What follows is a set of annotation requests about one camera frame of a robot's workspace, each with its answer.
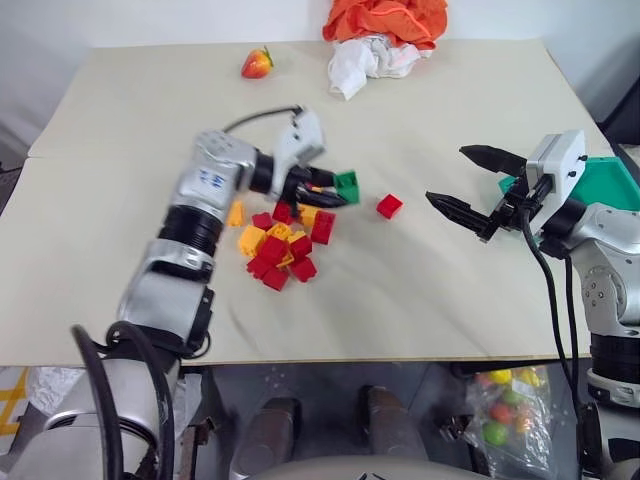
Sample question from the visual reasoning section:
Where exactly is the orange cloth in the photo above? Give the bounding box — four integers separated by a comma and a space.
322, 0, 450, 51

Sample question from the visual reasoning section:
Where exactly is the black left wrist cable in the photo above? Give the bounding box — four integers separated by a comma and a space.
221, 103, 307, 135

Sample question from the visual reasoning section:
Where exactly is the green toy block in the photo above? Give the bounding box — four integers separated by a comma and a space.
333, 169, 362, 206

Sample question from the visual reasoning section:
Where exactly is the teal plastic bin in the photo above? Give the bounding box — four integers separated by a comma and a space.
497, 155, 640, 246

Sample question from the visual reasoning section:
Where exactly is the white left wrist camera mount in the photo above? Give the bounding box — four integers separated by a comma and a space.
271, 107, 329, 175

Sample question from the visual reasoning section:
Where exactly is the rusty metal bracket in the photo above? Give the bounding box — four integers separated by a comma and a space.
179, 417, 221, 480

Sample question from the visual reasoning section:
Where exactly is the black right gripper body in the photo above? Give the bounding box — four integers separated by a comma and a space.
478, 172, 553, 245

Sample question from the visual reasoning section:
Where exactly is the clear bag of toy fruit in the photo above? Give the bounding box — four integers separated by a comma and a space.
467, 364, 556, 471

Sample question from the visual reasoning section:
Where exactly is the white crumpled cloth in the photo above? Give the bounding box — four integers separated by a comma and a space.
327, 33, 422, 101

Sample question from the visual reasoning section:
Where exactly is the toy strawberry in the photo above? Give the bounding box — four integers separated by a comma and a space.
240, 45, 275, 80

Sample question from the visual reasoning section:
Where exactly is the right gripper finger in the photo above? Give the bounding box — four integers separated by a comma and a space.
458, 144, 528, 177
424, 190, 492, 238

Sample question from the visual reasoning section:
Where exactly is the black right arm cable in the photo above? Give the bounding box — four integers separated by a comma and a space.
518, 198, 595, 480

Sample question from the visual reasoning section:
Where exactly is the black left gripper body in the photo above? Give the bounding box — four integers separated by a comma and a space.
282, 165, 318, 207

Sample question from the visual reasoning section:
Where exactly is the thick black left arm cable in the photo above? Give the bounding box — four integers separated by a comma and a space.
69, 322, 176, 480

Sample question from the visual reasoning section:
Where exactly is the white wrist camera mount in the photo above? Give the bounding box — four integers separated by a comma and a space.
271, 107, 329, 175
524, 128, 587, 239

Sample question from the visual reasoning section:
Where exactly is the dark brown rounded shape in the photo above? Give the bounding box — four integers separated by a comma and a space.
358, 384, 427, 467
238, 397, 302, 471

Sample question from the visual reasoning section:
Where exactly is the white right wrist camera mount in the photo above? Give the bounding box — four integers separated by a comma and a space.
524, 128, 587, 239

